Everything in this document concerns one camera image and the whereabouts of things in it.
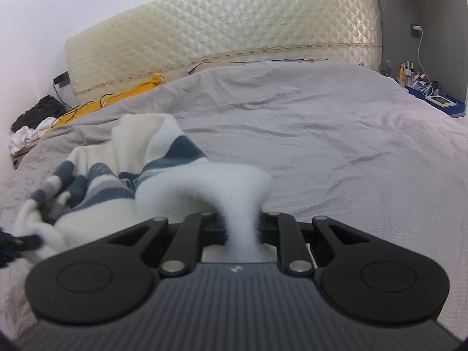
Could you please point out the blue tray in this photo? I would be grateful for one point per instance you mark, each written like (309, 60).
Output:
(444, 95)

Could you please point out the cream quilted headboard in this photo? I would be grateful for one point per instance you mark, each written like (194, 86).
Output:
(219, 29)

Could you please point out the wall socket with charger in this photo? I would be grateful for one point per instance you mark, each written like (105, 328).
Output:
(416, 30)

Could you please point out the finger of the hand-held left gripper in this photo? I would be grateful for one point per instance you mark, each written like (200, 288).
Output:
(16, 246)

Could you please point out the yellow pillow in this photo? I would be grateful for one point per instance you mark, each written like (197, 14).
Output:
(135, 93)

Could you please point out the grey bed blanket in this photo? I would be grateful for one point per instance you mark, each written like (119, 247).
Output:
(310, 135)

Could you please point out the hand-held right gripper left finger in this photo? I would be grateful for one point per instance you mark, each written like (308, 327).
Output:
(190, 237)

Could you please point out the wooden nightstand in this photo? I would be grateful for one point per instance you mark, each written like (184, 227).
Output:
(20, 157)

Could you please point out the black clothing pile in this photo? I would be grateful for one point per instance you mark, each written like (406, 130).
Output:
(38, 111)

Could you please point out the group of small bottles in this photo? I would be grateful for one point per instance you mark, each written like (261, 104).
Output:
(409, 72)

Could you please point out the white blue-striped fleece sweater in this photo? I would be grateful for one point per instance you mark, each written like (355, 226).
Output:
(164, 193)

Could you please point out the white flat device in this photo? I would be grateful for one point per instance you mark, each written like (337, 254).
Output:
(439, 101)

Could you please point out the black wall socket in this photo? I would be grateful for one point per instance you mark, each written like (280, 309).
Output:
(61, 79)

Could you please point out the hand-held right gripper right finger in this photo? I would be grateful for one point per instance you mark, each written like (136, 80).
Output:
(289, 237)

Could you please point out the white crumpled cloth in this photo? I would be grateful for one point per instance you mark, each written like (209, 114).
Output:
(27, 135)

